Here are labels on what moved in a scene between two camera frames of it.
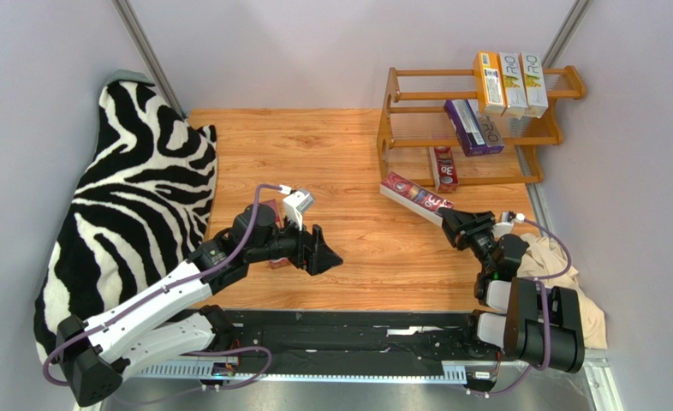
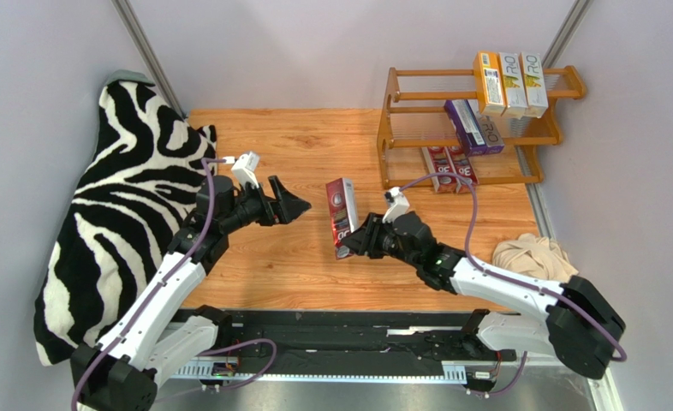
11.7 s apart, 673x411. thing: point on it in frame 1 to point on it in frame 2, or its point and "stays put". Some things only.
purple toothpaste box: x=467 y=127 stays put
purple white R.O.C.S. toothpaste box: x=472 y=141 to x=493 y=141
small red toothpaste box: x=279 y=263 to x=342 y=213
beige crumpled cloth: x=542 y=262 stays put
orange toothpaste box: x=490 y=83 stays put
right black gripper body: x=467 y=228 to x=367 y=237
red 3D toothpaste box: x=417 y=199 to x=459 y=163
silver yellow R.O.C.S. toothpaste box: x=514 y=87 stays put
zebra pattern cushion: x=138 y=212 stays put
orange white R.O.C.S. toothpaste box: x=533 y=84 stays put
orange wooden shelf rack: x=432 y=129 stays put
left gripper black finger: x=324 y=257 to x=283 y=209
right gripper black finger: x=455 y=221 to x=354 y=241
